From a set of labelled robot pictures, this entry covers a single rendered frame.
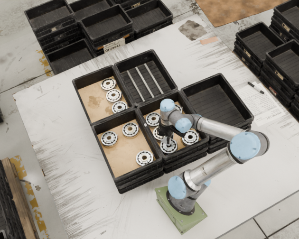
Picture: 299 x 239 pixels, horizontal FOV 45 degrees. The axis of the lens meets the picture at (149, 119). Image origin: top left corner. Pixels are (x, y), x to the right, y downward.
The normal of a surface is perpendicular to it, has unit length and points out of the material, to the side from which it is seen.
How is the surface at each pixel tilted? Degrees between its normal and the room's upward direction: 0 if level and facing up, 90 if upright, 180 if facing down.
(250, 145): 39
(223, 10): 0
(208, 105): 0
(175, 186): 53
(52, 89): 0
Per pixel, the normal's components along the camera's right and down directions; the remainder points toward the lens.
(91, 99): -0.08, -0.54
